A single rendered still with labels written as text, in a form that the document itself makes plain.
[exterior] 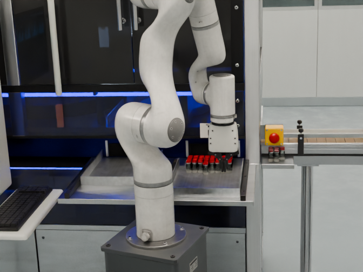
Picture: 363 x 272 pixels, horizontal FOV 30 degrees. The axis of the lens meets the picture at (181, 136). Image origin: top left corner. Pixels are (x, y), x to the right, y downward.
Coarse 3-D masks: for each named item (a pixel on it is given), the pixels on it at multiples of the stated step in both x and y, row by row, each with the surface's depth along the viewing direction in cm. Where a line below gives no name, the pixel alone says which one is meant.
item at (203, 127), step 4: (200, 124) 269; (204, 124) 269; (208, 124) 268; (200, 128) 269; (204, 128) 269; (208, 128) 269; (200, 132) 270; (204, 132) 270; (200, 136) 270; (204, 136) 270; (208, 136) 270
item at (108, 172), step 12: (96, 156) 277; (96, 168) 272; (108, 168) 271; (120, 168) 271; (132, 168) 270; (84, 180) 254; (96, 180) 253; (108, 180) 252; (120, 180) 252; (132, 180) 251
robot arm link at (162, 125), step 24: (144, 0) 195; (168, 0) 188; (192, 0) 191; (168, 24) 192; (144, 48) 195; (168, 48) 195; (144, 72) 196; (168, 72) 197; (168, 96) 195; (144, 120) 196; (168, 120) 193; (168, 144) 195
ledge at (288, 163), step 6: (264, 156) 280; (288, 156) 279; (264, 162) 272; (270, 162) 272; (276, 162) 272; (282, 162) 271; (288, 162) 271; (264, 168) 271; (270, 168) 270; (276, 168) 270; (282, 168) 270; (288, 168) 269
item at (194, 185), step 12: (180, 168) 268; (240, 168) 265; (180, 180) 255; (192, 180) 254; (204, 180) 254; (216, 180) 253; (228, 180) 253; (240, 180) 243; (180, 192) 238; (192, 192) 238; (204, 192) 237; (216, 192) 237; (228, 192) 236
